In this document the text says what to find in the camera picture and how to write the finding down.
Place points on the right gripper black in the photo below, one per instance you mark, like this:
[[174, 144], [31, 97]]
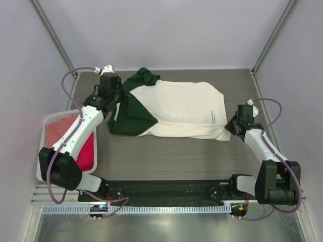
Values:
[[228, 126]]

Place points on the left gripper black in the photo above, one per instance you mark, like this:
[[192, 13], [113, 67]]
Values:
[[123, 95]]

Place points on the white and green t shirt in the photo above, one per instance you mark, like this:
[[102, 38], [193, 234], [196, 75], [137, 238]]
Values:
[[169, 109]]

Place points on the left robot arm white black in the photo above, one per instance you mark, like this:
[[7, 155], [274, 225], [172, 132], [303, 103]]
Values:
[[58, 164]]

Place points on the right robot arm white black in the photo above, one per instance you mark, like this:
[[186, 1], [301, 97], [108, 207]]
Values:
[[278, 180]]

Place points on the salmon pink t shirt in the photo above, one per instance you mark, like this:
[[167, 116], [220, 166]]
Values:
[[56, 130]]

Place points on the magenta t shirt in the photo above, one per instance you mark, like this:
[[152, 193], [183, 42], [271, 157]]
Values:
[[86, 159]]

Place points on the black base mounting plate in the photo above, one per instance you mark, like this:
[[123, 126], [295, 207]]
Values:
[[170, 193]]

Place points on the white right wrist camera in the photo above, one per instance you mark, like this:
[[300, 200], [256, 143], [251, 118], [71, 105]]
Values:
[[255, 109]]

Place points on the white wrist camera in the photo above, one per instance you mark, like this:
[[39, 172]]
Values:
[[255, 109], [106, 69]]

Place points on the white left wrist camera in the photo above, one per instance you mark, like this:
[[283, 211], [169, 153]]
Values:
[[106, 69]]

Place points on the left aluminium frame post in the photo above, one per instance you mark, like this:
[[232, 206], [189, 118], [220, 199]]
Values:
[[51, 32]]

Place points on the aluminium frame post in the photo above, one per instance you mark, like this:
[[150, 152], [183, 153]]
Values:
[[283, 19], [51, 32]]

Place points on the slotted white cable duct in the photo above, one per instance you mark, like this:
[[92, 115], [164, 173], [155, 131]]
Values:
[[97, 209]]

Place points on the right aluminium frame post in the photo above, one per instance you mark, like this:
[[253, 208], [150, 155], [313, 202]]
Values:
[[283, 19]]

